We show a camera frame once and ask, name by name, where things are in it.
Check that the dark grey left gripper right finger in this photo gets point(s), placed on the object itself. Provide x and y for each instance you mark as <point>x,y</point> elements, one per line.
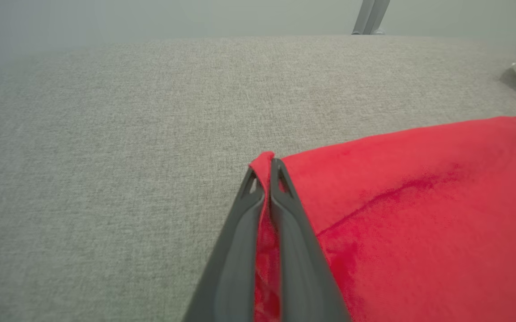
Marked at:
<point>302,268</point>

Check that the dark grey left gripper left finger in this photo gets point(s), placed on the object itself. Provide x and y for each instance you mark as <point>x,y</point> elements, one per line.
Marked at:
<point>235,268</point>

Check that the red white sports jersey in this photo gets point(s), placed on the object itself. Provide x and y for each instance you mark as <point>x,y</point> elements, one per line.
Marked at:
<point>419,223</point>

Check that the grey metal post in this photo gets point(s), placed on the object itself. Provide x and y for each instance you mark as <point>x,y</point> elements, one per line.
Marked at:
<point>369,18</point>

